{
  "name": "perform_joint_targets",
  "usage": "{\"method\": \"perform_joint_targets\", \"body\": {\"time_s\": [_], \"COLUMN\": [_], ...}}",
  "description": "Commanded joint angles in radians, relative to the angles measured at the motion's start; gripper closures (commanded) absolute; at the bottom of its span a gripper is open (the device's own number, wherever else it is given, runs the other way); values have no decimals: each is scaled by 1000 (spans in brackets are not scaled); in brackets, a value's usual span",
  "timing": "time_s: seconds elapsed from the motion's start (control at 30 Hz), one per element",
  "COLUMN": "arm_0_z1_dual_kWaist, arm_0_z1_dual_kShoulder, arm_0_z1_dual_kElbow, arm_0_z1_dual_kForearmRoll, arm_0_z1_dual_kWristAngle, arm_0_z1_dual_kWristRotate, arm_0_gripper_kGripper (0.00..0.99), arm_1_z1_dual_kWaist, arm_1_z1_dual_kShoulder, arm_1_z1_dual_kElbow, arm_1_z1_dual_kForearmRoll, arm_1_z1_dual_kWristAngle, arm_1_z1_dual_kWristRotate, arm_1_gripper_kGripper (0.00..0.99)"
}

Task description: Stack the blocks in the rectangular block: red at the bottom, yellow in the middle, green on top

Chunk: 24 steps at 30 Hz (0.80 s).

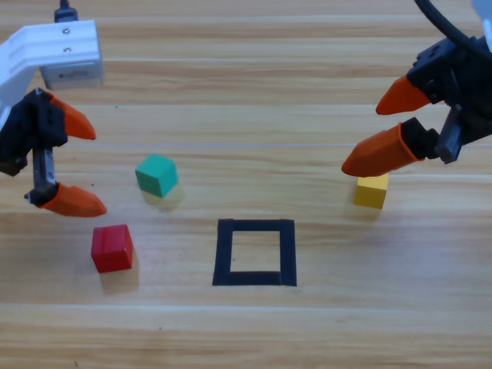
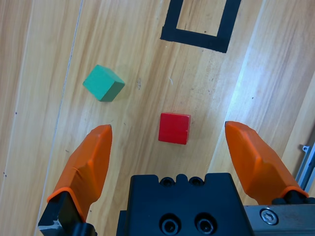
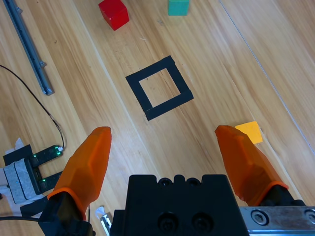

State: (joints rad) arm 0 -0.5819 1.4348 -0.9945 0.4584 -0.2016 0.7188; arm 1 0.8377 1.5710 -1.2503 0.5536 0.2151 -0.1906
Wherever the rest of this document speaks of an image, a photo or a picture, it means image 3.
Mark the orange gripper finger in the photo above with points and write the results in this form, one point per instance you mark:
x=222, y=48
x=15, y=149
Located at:
x=246, y=167
x=83, y=167

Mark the yellow wooden cube block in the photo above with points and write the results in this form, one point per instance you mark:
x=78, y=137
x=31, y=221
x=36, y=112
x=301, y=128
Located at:
x=253, y=131

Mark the red wooden cube block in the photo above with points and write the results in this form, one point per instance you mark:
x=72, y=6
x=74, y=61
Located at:
x=114, y=13

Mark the green wooden cube block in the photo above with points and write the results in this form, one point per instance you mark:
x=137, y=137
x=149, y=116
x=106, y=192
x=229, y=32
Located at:
x=179, y=7

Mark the grey rectangular box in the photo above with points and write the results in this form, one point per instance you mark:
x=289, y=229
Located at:
x=17, y=179

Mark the black circuit board green LEDs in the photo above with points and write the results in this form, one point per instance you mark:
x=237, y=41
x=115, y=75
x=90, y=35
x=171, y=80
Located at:
x=46, y=151

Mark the black tape patch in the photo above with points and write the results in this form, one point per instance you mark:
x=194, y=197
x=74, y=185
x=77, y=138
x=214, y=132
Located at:
x=17, y=155

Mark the white tape scrap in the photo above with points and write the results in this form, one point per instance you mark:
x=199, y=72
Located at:
x=16, y=143

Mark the black tape square outline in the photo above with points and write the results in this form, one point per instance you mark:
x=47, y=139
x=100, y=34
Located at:
x=137, y=91

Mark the grey aluminium rail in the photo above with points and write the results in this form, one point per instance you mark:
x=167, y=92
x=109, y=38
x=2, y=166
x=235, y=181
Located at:
x=30, y=49

